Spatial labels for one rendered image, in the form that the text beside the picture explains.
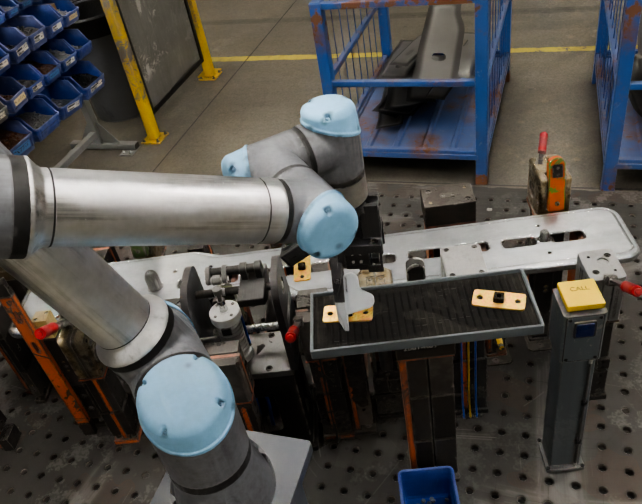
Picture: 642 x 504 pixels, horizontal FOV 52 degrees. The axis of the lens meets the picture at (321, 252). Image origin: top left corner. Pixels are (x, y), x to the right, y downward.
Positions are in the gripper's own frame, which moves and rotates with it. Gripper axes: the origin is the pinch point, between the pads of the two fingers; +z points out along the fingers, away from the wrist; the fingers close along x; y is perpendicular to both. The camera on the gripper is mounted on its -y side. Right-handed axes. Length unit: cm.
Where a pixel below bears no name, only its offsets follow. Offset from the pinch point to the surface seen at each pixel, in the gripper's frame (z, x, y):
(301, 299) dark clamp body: 11.8, 12.7, -11.2
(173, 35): 75, 341, -151
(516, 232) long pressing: 19, 39, 33
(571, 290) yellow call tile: 3.4, 3.3, 36.4
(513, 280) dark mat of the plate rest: 3.5, 6.4, 27.7
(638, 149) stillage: 103, 201, 110
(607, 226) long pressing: 19, 40, 52
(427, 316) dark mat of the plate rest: 3.5, -1.4, 13.1
